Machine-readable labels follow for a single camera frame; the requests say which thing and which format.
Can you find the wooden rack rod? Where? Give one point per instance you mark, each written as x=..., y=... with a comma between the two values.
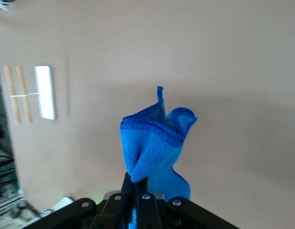
x=9, y=81

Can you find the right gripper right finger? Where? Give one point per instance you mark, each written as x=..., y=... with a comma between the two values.
x=147, y=210

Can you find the white rack base plate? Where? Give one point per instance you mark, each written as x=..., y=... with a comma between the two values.
x=45, y=95

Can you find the blue microfibre towel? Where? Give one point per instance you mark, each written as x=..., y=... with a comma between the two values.
x=152, y=148

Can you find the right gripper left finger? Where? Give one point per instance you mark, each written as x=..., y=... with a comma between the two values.
x=114, y=210

